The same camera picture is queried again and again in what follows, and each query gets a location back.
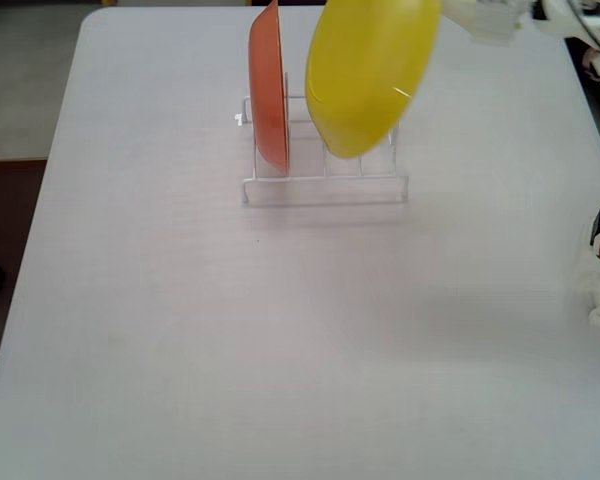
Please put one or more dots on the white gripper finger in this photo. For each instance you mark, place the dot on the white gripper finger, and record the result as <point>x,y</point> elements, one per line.
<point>460,15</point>

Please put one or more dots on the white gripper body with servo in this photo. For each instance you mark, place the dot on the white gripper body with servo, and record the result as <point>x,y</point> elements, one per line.
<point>485,26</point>

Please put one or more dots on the yellow plate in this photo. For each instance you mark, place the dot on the yellow plate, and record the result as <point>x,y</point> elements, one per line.
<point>365,80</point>

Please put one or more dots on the orange plate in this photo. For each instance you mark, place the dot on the orange plate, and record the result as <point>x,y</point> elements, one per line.
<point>267,90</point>

